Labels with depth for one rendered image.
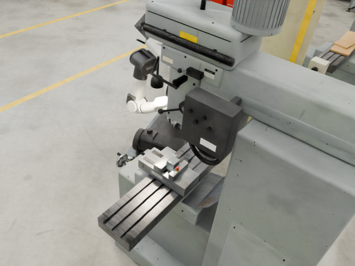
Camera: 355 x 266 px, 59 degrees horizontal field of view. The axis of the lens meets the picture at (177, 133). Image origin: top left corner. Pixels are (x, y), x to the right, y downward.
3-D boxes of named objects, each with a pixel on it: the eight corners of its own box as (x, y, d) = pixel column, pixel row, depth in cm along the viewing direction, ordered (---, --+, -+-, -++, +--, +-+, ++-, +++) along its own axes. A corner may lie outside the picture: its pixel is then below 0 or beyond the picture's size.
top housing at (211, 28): (142, 36, 146) (142, 0, 135) (177, 22, 162) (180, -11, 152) (230, 74, 126) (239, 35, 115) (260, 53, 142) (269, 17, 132)
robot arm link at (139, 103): (153, 114, 195) (131, 116, 207) (163, 109, 203) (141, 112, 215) (148, 97, 193) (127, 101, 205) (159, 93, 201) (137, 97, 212)
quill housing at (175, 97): (163, 117, 169) (167, 64, 148) (186, 102, 182) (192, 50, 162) (192, 134, 161) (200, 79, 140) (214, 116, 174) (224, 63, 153)
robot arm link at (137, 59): (128, 72, 199) (132, 51, 192) (140, 71, 205) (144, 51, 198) (137, 81, 193) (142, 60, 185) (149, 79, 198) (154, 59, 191)
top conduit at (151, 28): (142, 31, 139) (142, 24, 137) (148, 29, 142) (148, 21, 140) (230, 68, 120) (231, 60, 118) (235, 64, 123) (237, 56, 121)
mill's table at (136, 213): (97, 226, 171) (96, 217, 166) (218, 122, 250) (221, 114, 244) (129, 252, 161) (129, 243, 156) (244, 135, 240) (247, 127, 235)
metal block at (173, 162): (166, 168, 185) (166, 161, 181) (172, 162, 189) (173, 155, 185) (173, 172, 183) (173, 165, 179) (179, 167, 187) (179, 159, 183)
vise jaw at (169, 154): (152, 169, 186) (153, 164, 183) (168, 155, 195) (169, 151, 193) (160, 173, 183) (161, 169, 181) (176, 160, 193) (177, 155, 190)
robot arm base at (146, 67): (134, 68, 203) (125, 56, 194) (149, 56, 204) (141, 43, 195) (146, 79, 195) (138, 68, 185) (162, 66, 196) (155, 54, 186)
